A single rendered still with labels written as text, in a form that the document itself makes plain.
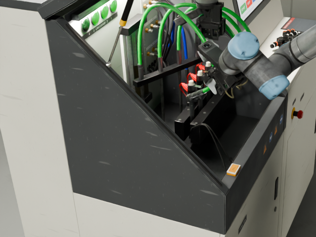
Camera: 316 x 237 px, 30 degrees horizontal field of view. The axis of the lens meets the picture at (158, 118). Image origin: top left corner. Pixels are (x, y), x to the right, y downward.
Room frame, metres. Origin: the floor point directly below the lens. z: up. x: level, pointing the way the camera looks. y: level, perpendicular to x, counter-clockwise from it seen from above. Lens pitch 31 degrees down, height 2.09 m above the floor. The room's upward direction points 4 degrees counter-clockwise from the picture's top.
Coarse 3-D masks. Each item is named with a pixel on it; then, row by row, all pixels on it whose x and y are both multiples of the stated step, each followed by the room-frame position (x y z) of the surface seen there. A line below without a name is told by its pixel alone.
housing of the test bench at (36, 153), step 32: (0, 0) 1.76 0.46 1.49; (32, 0) 1.71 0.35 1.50; (0, 32) 1.77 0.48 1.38; (32, 32) 1.71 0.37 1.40; (0, 64) 1.78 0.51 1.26; (32, 64) 1.72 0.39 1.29; (0, 96) 1.80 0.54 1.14; (32, 96) 1.73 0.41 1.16; (0, 128) 1.81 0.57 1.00; (32, 128) 1.74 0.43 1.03; (32, 160) 1.76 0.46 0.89; (64, 160) 1.69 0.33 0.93; (32, 192) 1.77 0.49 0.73; (64, 192) 1.70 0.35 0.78; (32, 224) 1.79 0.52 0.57; (64, 224) 1.71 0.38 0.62
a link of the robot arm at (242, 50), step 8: (240, 32) 1.43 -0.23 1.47; (248, 32) 1.43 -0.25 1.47; (232, 40) 1.42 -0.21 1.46; (240, 40) 1.41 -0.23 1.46; (248, 40) 1.41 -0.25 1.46; (256, 40) 1.42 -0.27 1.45; (232, 48) 1.41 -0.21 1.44; (240, 48) 1.40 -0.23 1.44; (248, 48) 1.40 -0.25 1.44; (256, 48) 1.40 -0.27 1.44; (224, 56) 1.46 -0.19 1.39; (232, 56) 1.42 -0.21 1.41; (240, 56) 1.39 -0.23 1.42; (248, 56) 1.39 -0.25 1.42; (256, 56) 1.40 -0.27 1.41; (232, 64) 1.44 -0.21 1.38; (240, 64) 1.41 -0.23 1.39; (248, 64) 1.39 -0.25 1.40
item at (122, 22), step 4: (128, 0) 1.56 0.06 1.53; (132, 0) 1.56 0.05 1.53; (128, 4) 1.56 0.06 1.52; (132, 4) 1.57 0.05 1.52; (124, 8) 1.58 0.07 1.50; (128, 8) 1.57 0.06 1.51; (124, 12) 1.57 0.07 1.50; (128, 12) 1.57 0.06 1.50; (124, 16) 1.57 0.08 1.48; (120, 20) 1.58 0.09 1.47; (124, 20) 1.58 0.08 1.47; (120, 24) 1.58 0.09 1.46; (124, 24) 1.58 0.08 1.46; (120, 28) 1.59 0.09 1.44; (120, 32) 1.60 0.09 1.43; (116, 40) 1.60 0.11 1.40; (116, 44) 1.61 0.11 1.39; (112, 48) 1.61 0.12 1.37; (112, 52) 1.61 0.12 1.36; (108, 60) 1.63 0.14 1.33; (108, 64) 1.62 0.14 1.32
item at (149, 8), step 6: (150, 6) 1.86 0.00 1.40; (156, 6) 1.84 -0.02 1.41; (162, 6) 1.82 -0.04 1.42; (168, 6) 1.79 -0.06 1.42; (144, 12) 1.89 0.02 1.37; (180, 12) 1.75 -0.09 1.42; (144, 18) 1.90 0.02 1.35; (186, 18) 1.73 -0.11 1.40; (192, 24) 1.71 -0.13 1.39; (198, 30) 1.70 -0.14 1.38; (138, 36) 1.92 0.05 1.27; (138, 42) 1.92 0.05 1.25; (138, 48) 1.93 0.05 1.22; (138, 54) 1.93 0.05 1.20; (138, 60) 1.93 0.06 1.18; (138, 66) 1.93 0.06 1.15; (204, 90) 1.67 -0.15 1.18
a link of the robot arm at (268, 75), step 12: (264, 60) 1.40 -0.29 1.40; (276, 60) 1.43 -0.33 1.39; (252, 72) 1.39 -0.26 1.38; (264, 72) 1.38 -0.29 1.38; (276, 72) 1.38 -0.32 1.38; (288, 72) 1.42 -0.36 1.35; (264, 84) 1.36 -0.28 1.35; (276, 84) 1.36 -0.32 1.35; (288, 84) 1.37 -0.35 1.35; (276, 96) 1.36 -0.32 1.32
